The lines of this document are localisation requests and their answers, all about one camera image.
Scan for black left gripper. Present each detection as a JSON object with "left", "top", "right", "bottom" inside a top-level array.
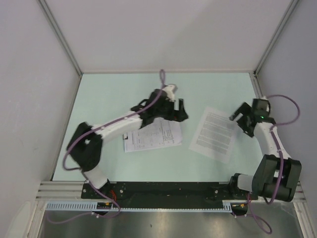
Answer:
[{"left": 154, "top": 97, "right": 187, "bottom": 122}]

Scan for table form paper sheet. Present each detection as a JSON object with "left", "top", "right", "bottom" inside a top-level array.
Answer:
[{"left": 123, "top": 118, "right": 183, "bottom": 153}]

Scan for text paper sheet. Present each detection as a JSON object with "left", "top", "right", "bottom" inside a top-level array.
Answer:
[{"left": 189, "top": 107, "right": 238, "bottom": 164}]

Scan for metal folder clip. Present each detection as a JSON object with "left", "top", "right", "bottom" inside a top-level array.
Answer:
[{"left": 123, "top": 133, "right": 129, "bottom": 140}]

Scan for blue clipboard folder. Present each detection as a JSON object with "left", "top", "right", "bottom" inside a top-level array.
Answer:
[{"left": 124, "top": 134, "right": 183, "bottom": 153}]

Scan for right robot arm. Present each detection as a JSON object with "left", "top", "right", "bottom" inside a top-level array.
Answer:
[{"left": 228, "top": 97, "right": 302, "bottom": 204}]

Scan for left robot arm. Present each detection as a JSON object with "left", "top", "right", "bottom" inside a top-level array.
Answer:
[{"left": 64, "top": 84, "right": 189, "bottom": 198}]

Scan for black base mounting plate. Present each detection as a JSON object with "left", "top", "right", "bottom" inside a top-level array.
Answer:
[{"left": 81, "top": 180, "right": 258, "bottom": 209}]

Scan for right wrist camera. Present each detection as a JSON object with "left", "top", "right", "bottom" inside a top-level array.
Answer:
[{"left": 252, "top": 99, "right": 270, "bottom": 117}]

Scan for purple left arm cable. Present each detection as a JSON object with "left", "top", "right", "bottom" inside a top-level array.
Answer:
[{"left": 46, "top": 69, "right": 166, "bottom": 225}]

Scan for right aluminium frame post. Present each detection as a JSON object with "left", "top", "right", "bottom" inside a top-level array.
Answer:
[{"left": 253, "top": 0, "right": 301, "bottom": 76}]

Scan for aluminium frame post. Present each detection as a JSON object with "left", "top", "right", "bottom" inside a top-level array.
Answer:
[
  {"left": 253, "top": 0, "right": 301, "bottom": 76},
  {"left": 37, "top": 0, "right": 83, "bottom": 76}
]

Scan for slotted cable duct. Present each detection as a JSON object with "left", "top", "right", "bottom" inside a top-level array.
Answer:
[{"left": 46, "top": 199, "right": 248, "bottom": 212}]

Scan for aluminium front frame rail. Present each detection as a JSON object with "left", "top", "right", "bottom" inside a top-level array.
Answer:
[{"left": 36, "top": 181, "right": 306, "bottom": 203}]

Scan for left aluminium frame post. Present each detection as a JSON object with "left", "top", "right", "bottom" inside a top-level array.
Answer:
[{"left": 37, "top": 0, "right": 83, "bottom": 76}]

